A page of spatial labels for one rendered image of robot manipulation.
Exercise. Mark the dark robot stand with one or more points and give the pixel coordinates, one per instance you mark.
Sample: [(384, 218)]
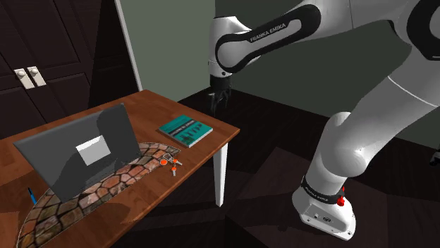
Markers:
[(295, 206)]

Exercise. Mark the dark double door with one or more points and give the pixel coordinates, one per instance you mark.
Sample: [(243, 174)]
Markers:
[(51, 51)]

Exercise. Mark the teal book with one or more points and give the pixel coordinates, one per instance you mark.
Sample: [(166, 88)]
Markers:
[(185, 130)]

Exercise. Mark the grey laptop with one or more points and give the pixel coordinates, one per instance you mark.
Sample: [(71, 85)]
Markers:
[(86, 151)]

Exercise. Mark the stone pattern mat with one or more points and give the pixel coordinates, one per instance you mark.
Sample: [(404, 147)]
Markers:
[(103, 192)]

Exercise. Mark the keys with orange tags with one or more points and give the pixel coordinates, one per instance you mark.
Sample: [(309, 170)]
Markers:
[(170, 162)]

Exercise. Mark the blue pen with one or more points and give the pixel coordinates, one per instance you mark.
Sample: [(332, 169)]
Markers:
[(32, 196)]

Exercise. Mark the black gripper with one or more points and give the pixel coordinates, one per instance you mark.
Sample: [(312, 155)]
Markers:
[(220, 83)]

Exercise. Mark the wooden table with white legs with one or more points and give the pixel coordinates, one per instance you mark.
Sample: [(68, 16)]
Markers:
[(144, 113)]

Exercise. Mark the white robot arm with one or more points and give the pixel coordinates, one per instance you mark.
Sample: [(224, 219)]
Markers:
[(371, 113)]

